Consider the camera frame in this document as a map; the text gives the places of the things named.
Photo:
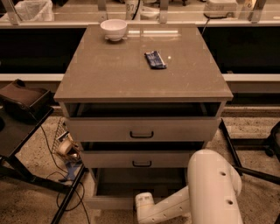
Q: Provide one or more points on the white bowl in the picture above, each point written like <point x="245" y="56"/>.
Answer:
<point x="114" y="29"/>

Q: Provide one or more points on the grey drawer cabinet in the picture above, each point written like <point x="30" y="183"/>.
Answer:
<point x="114" y="80"/>

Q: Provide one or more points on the grey drawer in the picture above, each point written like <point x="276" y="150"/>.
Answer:
<point x="141" y="130"/>
<point x="139" y="154"/>
<point x="116" y="188"/>

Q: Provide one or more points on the tape roll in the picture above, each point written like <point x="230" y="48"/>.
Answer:
<point x="64" y="147"/>

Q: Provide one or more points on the black side table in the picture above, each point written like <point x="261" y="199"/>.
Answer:
<point x="13" y="136"/>

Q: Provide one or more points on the brown box on table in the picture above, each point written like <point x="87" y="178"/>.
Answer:
<point x="24" y="103"/>

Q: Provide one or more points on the blue snack packet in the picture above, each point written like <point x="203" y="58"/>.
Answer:
<point x="154" y="60"/>

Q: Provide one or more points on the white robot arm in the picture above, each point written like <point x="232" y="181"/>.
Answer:
<point x="209" y="197"/>

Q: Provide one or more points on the wire basket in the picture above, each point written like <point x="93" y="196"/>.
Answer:
<point x="61" y="134"/>

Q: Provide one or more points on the clear plastic bin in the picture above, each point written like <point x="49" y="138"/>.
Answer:
<point x="35" y="10"/>

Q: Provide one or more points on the black chair base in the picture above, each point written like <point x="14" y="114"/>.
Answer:
<point x="250" y="145"/>

